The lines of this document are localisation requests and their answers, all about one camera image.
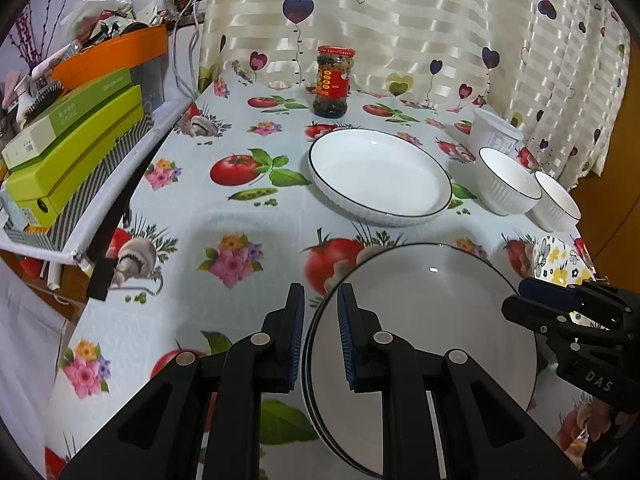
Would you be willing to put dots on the olive green box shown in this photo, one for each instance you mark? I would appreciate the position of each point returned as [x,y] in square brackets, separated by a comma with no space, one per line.
[75,105]

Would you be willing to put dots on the crumpled white plastic bag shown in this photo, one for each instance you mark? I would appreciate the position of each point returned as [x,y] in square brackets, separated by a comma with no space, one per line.
[102,7]

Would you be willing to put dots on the cream heart-print curtain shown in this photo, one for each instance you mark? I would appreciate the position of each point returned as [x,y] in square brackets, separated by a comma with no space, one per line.
[400,20]

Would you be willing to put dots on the white black-rimmed ribbed plate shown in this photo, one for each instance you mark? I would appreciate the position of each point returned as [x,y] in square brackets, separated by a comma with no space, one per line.
[380,175]
[440,335]
[307,400]

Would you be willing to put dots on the vegetable-print tablecloth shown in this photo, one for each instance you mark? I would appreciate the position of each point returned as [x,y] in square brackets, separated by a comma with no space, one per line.
[225,210]

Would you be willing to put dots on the grey striped box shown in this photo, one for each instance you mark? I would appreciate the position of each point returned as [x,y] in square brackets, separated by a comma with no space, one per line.
[95,205]

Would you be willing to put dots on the wooden cabinet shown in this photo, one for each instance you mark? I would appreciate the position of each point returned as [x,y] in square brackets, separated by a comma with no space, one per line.
[620,185]

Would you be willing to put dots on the red-lidded sauce jar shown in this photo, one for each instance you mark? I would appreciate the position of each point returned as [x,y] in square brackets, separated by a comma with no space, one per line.
[332,85]

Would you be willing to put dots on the white plastic tub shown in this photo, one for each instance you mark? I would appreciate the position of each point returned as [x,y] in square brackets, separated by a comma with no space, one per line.
[492,132]

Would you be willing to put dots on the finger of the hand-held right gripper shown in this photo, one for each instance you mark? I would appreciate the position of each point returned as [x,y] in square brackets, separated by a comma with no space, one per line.
[545,291]
[535,316]

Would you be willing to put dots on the pink artificial flower branches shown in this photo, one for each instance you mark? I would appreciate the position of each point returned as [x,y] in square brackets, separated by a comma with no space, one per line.
[31,35]

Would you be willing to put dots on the lime green box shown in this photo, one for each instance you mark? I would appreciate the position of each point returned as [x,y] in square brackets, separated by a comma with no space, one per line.
[90,140]
[85,175]

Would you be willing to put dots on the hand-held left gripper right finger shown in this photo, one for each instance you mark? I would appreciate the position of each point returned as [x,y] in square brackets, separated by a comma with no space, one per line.
[344,330]

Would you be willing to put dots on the white black-rimmed ribbed bowl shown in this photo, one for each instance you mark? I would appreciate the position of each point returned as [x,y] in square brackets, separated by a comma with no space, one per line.
[555,205]
[505,185]

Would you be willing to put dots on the black hair brush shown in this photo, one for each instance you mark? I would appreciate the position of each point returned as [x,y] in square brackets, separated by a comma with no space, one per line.
[42,99]

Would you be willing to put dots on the yellow floral deep plate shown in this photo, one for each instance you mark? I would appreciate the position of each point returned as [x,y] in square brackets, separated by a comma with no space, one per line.
[555,260]

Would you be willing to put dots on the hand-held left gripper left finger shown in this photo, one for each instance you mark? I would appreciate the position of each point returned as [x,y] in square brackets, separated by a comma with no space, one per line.
[299,330]

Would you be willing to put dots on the orange plastic tray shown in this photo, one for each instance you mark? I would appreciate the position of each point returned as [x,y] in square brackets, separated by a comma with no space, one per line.
[110,55]

